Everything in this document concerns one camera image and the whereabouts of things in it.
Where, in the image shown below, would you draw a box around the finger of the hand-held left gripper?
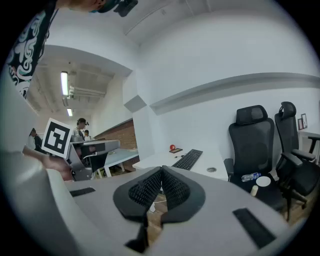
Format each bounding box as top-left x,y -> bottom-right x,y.
86,151 -> 109,173

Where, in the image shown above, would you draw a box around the black mesh office chair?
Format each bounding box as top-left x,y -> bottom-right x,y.
307,135 -> 320,166
274,101 -> 317,222
223,104 -> 286,213

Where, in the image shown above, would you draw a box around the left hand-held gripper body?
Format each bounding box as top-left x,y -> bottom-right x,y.
41,117 -> 122,182

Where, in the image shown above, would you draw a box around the white round lid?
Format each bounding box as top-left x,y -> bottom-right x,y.
255,176 -> 272,188

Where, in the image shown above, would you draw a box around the white ceiling pipes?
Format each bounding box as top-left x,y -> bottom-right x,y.
67,85 -> 107,99

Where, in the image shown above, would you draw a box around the black keyboard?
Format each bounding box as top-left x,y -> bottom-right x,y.
171,148 -> 204,171

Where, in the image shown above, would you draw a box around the light blue table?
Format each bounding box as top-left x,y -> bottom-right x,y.
96,148 -> 140,178

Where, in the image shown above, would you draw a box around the person's head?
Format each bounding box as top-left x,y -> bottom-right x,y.
66,0 -> 118,14

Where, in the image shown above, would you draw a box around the person's black patterned shirt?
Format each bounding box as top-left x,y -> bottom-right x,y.
5,0 -> 60,100

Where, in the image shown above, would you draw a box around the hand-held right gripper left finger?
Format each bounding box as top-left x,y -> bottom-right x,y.
112,166 -> 163,223

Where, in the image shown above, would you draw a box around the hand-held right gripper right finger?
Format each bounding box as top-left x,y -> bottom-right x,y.
161,164 -> 206,225

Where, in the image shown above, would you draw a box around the black head-mounted camera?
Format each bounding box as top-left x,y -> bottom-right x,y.
113,0 -> 139,18

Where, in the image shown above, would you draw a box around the clear plastic water bottle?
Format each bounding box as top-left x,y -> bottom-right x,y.
241,172 -> 262,183

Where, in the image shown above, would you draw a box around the person's left forearm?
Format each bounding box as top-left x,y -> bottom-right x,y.
22,146 -> 74,181

